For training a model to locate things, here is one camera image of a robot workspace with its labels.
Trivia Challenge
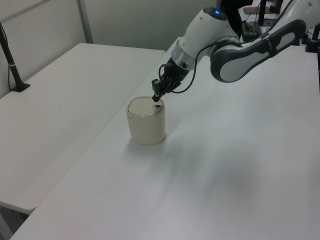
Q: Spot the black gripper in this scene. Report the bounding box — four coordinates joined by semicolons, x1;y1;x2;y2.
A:
150;56;191;103

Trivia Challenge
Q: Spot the beige push-top bin lid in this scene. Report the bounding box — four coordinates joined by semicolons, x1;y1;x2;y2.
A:
127;96;165;117

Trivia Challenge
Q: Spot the beige plastic trash bin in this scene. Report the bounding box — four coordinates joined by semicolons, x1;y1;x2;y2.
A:
126;95;167;147

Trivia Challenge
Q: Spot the dark device with green board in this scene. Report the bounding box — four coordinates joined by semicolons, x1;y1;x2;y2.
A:
240;20;263;42

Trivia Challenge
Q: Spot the black monitor stand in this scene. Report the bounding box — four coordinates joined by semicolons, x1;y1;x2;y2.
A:
257;0;267;26

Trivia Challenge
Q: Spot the grey partition frame post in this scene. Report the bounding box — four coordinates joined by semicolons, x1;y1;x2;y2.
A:
76;0;94;44

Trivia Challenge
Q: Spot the black camera stand with cable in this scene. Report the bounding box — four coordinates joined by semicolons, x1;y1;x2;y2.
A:
0;21;31;93

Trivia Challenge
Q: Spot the black clamped camera stand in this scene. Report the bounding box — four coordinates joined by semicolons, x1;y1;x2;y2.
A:
304;14;320;54

